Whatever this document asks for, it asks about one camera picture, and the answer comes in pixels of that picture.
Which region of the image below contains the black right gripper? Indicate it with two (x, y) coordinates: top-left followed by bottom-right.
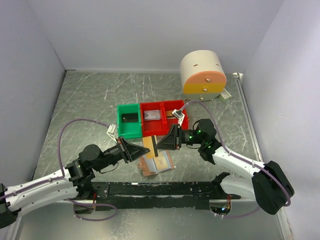
(154, 123), (204, 151)

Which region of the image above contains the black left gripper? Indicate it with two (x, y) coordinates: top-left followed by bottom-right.
(93, 135), (150, 171)

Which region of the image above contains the orange card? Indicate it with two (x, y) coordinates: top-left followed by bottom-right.
(142, 135), (159, 159)

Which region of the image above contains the green plastic bin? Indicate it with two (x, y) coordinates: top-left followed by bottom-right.
(117, 103), (142, 139)

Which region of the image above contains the brown leather card holder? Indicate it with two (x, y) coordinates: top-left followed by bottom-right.
(137, 150), (175, 177)

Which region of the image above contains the red plastic bin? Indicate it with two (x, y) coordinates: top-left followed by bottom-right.
(163, 100), (189, 133)
(139, 101), (167, 137)

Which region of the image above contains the white round drawer cabinet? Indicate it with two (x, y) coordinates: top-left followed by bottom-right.
(180, 50), (227, 101)

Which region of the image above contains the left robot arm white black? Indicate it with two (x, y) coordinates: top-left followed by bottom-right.
(0, 137), (150, 228)

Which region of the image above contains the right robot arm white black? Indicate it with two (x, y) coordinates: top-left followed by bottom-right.
(155, 118), (295, 215)

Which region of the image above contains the gold card in bin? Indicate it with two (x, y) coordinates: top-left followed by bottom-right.
(165, 110), (176, 119)

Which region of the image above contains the black card in green bin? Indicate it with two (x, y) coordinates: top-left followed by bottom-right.
(121, 112), (139, 123)

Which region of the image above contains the silver purple card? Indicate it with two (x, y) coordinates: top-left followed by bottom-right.
(143, 109), (162, 121)

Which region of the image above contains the small white green box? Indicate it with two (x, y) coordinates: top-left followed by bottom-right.
(220, 89), (232, 101)

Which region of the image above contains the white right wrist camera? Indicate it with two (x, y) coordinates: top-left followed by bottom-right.
(172, 109), (185, 126)

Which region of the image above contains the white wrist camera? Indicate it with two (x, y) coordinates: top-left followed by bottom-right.
(172, 109), (185, 126)
(106, 123), (118, 141)

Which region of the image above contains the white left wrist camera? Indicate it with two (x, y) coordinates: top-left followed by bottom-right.
(106, 123), (118, 141)

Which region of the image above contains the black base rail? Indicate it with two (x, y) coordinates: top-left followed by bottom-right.
(85, 181), (228, 210)

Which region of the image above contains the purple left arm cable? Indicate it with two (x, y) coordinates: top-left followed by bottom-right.
(0, 118), (118, 222)

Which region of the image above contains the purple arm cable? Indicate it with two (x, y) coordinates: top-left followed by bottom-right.
(0, 118), (118, 222)
(182, 100), (293, 219)

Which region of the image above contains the white corner bracket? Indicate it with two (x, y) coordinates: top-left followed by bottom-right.
(232, 72), (244, 80)

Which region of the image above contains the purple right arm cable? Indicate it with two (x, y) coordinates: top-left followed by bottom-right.
(182, 100), (293, 219)

